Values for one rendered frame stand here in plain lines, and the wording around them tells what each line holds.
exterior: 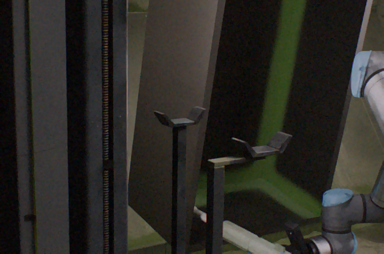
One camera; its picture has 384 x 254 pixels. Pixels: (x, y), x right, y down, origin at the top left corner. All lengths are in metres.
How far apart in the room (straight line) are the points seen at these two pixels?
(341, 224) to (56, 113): 1.14
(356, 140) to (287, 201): 1.36
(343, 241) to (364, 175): 1.67
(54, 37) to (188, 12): 0.78
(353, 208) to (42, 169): 1.14
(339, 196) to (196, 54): 0.61
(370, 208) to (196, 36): 0.74
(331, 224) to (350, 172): 1.63
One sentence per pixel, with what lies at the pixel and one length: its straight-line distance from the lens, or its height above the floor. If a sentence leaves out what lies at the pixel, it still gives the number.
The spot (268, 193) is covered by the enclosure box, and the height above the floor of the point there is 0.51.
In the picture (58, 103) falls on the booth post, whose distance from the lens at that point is 1.42.
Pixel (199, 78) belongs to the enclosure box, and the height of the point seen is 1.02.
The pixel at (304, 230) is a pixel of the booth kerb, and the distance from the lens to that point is 3.67.
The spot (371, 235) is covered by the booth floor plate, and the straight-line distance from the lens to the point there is 3.78.
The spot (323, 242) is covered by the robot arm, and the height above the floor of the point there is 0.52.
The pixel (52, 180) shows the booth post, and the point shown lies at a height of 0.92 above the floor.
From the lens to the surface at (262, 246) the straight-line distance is 2.11.
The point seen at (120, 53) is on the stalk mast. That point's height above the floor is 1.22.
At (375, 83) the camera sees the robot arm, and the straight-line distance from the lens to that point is 1.81.
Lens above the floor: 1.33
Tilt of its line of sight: 11 degrees down
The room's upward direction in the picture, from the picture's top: 1 degrees clockwise
